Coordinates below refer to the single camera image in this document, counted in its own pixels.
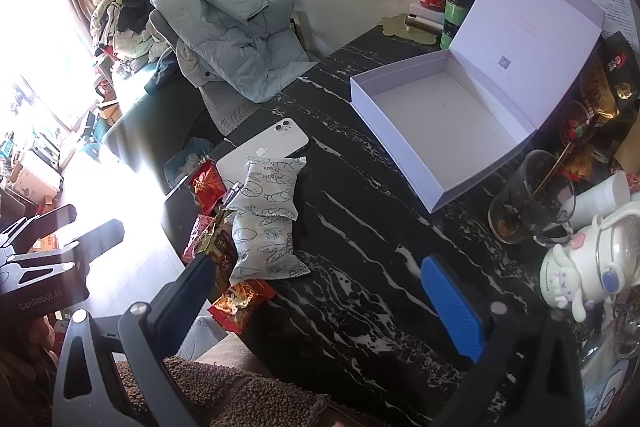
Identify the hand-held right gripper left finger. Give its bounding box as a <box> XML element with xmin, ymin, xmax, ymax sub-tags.
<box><xmin>52</xmin><ymin>252</ymin><xmax>216</xmax><ymax>427</ymax></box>

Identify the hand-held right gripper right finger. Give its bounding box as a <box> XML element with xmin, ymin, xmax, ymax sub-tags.
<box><xmin>421</xmin><ymin>255</ymin><xmax>586</xmax><ymax>427</ymax></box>

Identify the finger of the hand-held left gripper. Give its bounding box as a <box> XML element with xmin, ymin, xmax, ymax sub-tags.
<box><xmin>0</xmin><ymin>204</ymin><xmax>77</xmax><ymax>254</ymax></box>
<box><xmin>9</xmin><ymin>219</ymin><xmax>125</xmax><ymax>287</ymax></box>

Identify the brown gold snack packet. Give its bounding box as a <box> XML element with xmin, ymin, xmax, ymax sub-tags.
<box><xmin>200</xmin><ymin>212</ymin><xmax>239</xmax><ymax>303</ymax></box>

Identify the small red snack packet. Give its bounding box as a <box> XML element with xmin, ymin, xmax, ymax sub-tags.
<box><xmin>181</xmin><ymin>214</ymin><xmax>216</xmax><ymax>264</ymax></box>

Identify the red cartoon print snack packet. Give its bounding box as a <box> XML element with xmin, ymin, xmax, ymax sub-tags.
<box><xmin>207</xmin><ymin>279</ymin><xmax>275</xmax><ymax>334</ymax></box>

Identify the white croissant print snack packet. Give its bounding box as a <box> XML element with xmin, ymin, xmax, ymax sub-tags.
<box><xmin>229</xmin><ymin>209</ymin><xmax>312</xmax><ymax>282</ymax></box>
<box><xmin>227</xmin><ymin>156</ymin><xmax>307</xmax><ymax>221</ymax></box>

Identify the red gold snack packet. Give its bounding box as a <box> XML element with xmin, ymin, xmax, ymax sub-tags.
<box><xmin>189</xmin><ymin>159</ymin><xmax>227</xmax><ymax>215</ymax></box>

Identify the lavender gift box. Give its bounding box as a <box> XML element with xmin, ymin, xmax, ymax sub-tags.
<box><xmin>350</xmin><ymin>0</ymin><xmax>606</xmax><ymax>214</ymax></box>

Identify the cardboard box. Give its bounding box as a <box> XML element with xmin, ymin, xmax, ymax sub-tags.
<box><xmin>10</xmin><ymin>147</ymin><xmax>63</xmax><ymax>208</ymax></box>

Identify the light blue plastic bag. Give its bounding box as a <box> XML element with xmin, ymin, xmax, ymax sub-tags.
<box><xmin>164</xmin><ymin>138</ymin><xmax>213</xmax><ymax>188</ymax></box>

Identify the clear glass cup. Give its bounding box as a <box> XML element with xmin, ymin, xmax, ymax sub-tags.
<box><xmin>487</xmin><ymin>149</ymin><xmax>576</xmax><ymax>248</ymax></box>

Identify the white cartoon kettle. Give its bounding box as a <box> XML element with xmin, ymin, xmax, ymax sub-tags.
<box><xmin>539</xmin><ymin>202</ymin><xmax>640</xmax><ymax>324</ymax></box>

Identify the brown textured cloth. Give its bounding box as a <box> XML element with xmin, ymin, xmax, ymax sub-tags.
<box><xmin>115</xmin><ymin>334</ymin><xmax>331</xmax><ymax>427</ymax></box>

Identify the dark green chair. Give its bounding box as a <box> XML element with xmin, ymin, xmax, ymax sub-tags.
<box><xmin>102</xmin><ymin>79</ymin><xmax>226</xmax><ymax>172</ymax></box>

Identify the white smartphone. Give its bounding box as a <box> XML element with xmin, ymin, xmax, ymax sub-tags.
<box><xmin>216</xmin><ymin>117</ymin><xmax>311</xmax><ymax>192</ymax></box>

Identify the metal spoon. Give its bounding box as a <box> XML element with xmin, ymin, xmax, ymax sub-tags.
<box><xmin>530</xmin><ymin>139</ymin><xmax>576</xmax><ymax>198</ymax></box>

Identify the grey buttoned garment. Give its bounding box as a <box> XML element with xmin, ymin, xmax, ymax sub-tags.
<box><xmin>175</xmin><ymin>37</ymin><xmax>281</xmax><ymax>138</ymax></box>

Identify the white paper cup stack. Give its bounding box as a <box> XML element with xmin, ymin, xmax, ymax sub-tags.
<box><xmin>560</xmin><ymin>172</ymin><xmax>633</xmax><ymax>230</ymax></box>

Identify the pile of clothes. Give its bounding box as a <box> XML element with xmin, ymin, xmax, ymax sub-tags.
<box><xmin>90</xmin><ymin>0</ymin><xmax>176</xmax><ymax>78</ymax></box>

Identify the light blue puffer jacket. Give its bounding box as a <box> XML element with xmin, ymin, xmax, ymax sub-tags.
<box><xmin>148</xmin><ymin>0</ymin><xmax>321</xmax><ymax>105</ymax></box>

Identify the black red food bag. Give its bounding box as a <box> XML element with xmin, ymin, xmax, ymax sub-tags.
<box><xmin>557</xmin><ymin>57</ymin><xmax>616</xmax><ymax>168</ymax></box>

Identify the green flower shaped coaster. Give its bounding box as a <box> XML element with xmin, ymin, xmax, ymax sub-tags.
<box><xmin>376</xmin><ymin>13</ymin><xmax>441</xmax><ymax>45</ymax></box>

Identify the black gold snack bag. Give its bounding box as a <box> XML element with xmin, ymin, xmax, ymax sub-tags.
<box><xmin>597</xmin><ymin>32</ymin><xmax>640</xmax><ymax>118</ymax></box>

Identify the green jar black lid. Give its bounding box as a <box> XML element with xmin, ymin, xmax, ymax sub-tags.
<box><xmin>440</xmin><ymin>0</ymin><xmax>476</xmax><ymax>50</ymax></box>

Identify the white flat box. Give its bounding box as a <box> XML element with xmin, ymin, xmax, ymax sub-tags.
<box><xmin>407</xmin><ymin>2</ymin><xmax>446</xmax><ymax>32</ymax></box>

